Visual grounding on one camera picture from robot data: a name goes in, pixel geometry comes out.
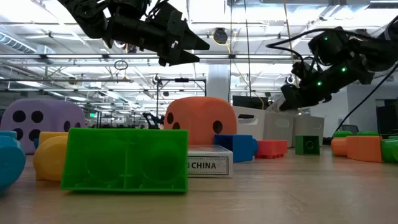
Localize yellow large toy block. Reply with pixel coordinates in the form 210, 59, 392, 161
33, 131, 70, 182

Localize black computer monitor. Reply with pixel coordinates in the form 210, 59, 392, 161
232, 95, 270, 110

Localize yellow hanging cable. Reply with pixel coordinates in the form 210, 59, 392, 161
282, 0, 299, 88

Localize blue rounded toy block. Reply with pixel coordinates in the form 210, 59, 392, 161
213, 134, 259, 164

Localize green small cube brick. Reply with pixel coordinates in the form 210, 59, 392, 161
294, 135, 321, 156

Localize red-orange studded brick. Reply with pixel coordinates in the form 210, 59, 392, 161
254, 139, 289, 160

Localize green large toy block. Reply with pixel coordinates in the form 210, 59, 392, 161
60, 127, 190, 194
381, 136, 398, 164

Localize white card box black emblem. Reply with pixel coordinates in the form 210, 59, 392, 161
187, 144, 234, 179

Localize green two-stud block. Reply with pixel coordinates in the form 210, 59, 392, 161
332, 130, 380, 139

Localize orange large toy block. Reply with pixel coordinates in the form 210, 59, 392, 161
330, 135, 383, 164

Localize grey plastic bin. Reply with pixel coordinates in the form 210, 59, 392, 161
263, 111, 296, 147
292, 114, 325, 147

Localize purple foam dice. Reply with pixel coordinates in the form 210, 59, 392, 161
0, 98, 86, 156

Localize hanging black cable reel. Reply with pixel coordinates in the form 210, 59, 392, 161
213, 27, 229, 45

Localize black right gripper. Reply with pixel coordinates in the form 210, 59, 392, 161
279, 60, 349, 112

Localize light blue large toy block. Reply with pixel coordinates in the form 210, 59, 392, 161
0, 129, 27, 192

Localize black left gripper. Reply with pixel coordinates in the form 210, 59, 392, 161
139, 2, 211, 67

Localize orange foam dice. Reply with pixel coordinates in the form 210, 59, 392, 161
164, 96, 238, 146

